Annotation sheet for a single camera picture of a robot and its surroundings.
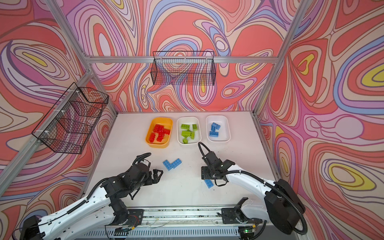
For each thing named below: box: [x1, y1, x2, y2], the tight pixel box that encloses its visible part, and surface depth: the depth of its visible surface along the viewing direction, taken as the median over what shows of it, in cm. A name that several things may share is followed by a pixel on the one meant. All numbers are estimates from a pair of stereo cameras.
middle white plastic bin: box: [176, 116, 202, 145], surface depth 110 cm
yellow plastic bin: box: [145, 117, 173, 149], surface depth 107 cm
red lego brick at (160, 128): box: [157, 124, 165, 133], surface depth 110 cm
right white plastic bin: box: [205, 115, 231, 143], surface depth 110 cm
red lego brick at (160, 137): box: [156, 133, 165, 142], surface depth 104 cm
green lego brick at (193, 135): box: [190, 131, 196, 140], surface depth 107 cm
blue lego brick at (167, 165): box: [162, 159, 174, 171], surface depth 92 cm
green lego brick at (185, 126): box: [181, 124, 190, 131], surface depth 110 cm
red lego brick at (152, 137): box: [149, 132, 156, 143], surface depth 104 cm
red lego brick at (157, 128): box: [153, 124, 163, 133], surface depth 108 cm
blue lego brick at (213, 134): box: [209, 131, 219, 138], surface depth 107 cm
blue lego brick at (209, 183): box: [204, 179, 215, 189], surface depth 84 cm
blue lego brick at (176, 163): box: [171, 158, 182, 169], surface depth 93 cm
